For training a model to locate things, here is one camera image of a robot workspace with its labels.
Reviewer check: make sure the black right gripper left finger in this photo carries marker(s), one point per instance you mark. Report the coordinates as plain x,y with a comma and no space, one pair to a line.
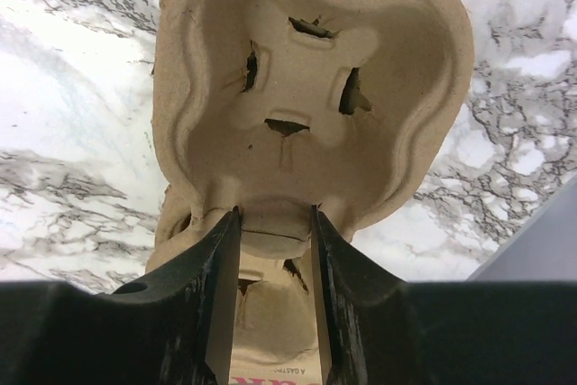
173,325

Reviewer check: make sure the pink and beige paper bag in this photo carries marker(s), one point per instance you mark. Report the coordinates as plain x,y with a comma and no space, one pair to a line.
299,373

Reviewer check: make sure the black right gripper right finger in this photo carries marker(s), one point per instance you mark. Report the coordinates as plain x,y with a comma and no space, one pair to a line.
375,328

